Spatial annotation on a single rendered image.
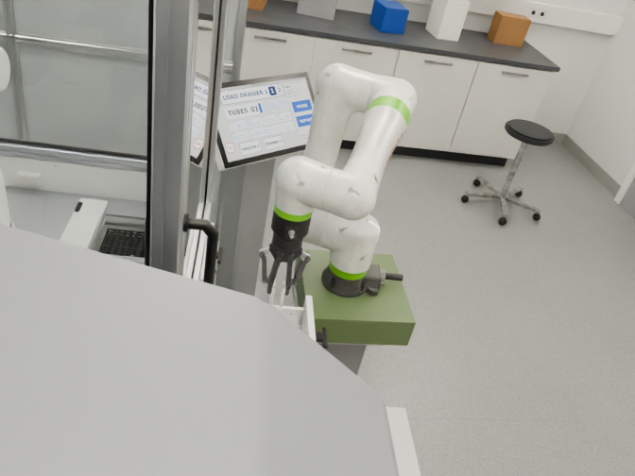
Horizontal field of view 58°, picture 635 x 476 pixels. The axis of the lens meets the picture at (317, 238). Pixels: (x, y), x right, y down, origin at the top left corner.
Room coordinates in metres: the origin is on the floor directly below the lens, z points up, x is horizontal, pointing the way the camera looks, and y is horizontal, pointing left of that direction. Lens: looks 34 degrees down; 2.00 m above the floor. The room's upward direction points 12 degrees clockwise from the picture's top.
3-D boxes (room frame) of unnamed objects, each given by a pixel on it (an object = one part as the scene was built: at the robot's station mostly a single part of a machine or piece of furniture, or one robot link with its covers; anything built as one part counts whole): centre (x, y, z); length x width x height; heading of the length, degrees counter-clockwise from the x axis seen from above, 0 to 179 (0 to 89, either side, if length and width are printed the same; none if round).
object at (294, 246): (1.16, 0.07, 1.16); 0.08 x 0.07 x 0.09; 101
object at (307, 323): (1.13, -0.04, 0.87); 0.29 x 0.02 x 0.11; 11
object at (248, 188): (2.09, 0.30, 0.51); 0.50 x 0.45 x 1.02; 49
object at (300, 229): (1.16, 0.07, 1.24); 0.12 x 0.09 x 0.06; 11
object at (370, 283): (1.46, -0.17, 0.89); 0.26 x 0.15 x 0.06; 100
